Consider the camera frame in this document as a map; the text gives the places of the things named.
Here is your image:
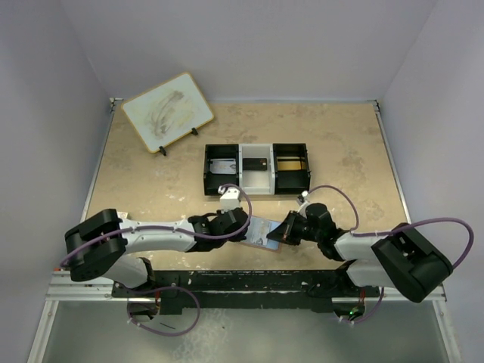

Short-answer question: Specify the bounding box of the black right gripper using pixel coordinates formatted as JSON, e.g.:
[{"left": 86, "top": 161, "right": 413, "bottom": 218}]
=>
[{"left": 267, "top": 210, "right": 321, "bottom": 246}]

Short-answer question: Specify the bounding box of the black card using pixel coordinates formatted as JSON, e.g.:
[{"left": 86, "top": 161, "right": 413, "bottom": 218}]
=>
[{"left": 242, "top": 157, "right": 268, "bottom": 172}]

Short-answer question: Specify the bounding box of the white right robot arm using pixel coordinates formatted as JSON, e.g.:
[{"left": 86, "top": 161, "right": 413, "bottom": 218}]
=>
[{"left": 267, "top": 203, "right": 454, "bottom": 303}]

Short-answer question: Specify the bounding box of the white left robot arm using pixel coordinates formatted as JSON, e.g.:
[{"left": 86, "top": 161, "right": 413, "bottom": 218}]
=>
[{"left": 60, "top": 207, "right": 251, "bottom": 296}]

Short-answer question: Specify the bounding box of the silver card in bin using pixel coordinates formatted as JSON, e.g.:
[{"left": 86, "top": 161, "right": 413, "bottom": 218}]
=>
[{"left": 209, "top": 158, "right": 238, "bottom": 175}]

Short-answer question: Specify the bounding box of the gold card in bin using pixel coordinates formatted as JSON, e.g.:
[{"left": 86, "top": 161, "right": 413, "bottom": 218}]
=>
[{"left": 277, "top": 159, "right": 306, "bottom": 171}]

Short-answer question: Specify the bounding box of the black left bin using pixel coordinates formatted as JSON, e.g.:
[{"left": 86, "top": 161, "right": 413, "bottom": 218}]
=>
[{"left": 203, "top": 144, "right": 240, "bottom": 196}]

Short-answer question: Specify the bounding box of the black bin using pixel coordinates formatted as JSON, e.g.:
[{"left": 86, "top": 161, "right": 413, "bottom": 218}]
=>
[
  {"left": 273, "top": 143, "right": 311, "bottom": 195},
  {"left": 203, "top": 144, "right": 240, "bottom": 196}
]

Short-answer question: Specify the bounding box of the white middle bin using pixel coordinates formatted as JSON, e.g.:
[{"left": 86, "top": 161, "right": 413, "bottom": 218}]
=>
[{"left": 238, "top": 144, "right": 275, "bottom": 195}]

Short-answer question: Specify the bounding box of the black right bin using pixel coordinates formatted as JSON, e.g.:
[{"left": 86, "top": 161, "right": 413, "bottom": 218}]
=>
[{"left": 273, "top": 143, "right": 311, "bottom": 195}]

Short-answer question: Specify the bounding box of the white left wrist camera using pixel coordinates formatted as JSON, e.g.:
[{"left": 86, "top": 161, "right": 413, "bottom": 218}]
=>
[{"left": 218, "top": 186, "right": 240, "bottom": 210}]

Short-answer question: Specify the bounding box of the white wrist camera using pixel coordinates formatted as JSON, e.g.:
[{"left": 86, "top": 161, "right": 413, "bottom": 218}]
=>
[
  {"left": 296, "top": 191, "right": 310, "bottom": 216},
  {"left": 218, "top": 186, "right": 240, "bottom": 210}
]

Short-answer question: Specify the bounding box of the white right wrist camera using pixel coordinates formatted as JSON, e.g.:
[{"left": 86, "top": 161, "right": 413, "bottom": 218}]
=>
[{"left": 296, "top": 191, "right": 310, "bottom": 216}]

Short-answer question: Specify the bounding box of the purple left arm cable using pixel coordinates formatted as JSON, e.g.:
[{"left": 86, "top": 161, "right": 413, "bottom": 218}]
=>
[{"left": 59, "top": 184, "right": 253, "bottom": 268}]

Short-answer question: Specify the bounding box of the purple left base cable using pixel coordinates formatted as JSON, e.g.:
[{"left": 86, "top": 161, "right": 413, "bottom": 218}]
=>
[{"left": 126, "top": 285, "right": 201, "bottom": 337}]

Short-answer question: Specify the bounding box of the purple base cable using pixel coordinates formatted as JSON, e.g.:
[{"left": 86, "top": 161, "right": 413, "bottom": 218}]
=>
[
  {"left": 338, "top": 283, "right": 383, "bottom": 327},
  {"left": 126, "top": 285, "right": 201, "bottom": 337}
]

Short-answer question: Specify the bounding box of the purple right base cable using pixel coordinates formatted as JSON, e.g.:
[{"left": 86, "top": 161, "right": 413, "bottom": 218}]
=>
[{"left": 338, "top": 283, "right": 383, "bottom": 327}]

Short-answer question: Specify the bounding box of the whiteboard with orange frame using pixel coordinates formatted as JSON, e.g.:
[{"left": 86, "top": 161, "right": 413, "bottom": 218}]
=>
[{"left": 121, "top": 72, "right": 215, "bottom": 155}]

